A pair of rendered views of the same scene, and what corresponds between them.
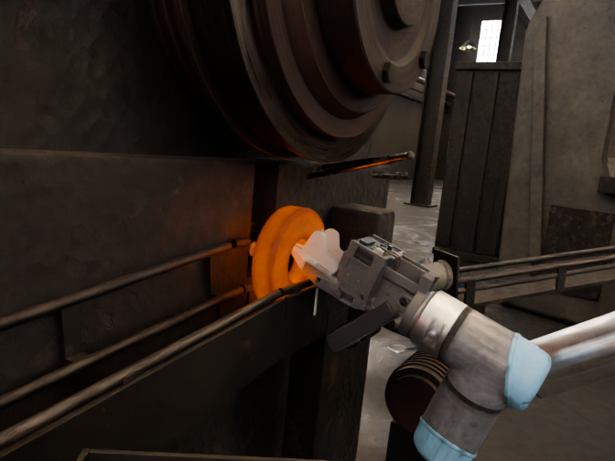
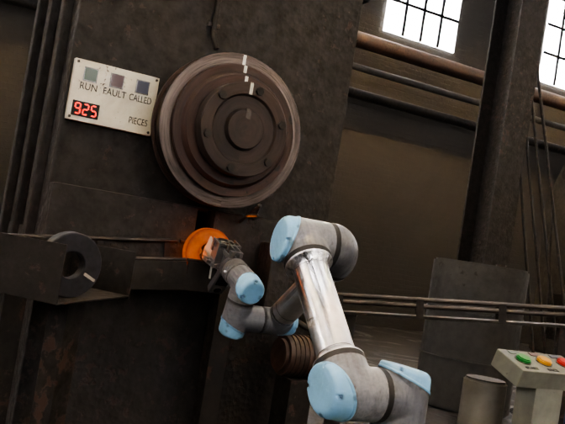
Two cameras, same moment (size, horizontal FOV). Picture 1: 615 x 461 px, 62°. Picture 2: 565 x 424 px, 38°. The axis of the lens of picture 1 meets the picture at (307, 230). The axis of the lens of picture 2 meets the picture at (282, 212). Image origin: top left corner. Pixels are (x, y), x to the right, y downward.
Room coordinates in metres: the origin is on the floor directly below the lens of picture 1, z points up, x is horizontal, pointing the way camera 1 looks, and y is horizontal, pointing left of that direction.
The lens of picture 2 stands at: (-1.31, -1.46, 0.79)
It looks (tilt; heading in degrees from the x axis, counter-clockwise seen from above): 2 degrees up; 31
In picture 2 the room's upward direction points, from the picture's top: 9 degrees clockwise
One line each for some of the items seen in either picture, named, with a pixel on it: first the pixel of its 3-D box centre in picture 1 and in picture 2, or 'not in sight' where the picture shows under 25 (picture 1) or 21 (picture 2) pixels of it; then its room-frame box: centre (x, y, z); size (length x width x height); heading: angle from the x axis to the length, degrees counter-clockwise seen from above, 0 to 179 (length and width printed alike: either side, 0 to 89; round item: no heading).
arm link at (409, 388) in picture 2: not in sight; (398, 394); (0.37, -0.80, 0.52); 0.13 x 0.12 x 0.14; 148
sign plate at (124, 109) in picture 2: not in sight; (113, 98); (0.49, 0.28, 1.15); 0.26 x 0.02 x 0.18; 149
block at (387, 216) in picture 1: (355, 270); (271, 280); (0.93, -0.10, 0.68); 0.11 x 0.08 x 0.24; 59
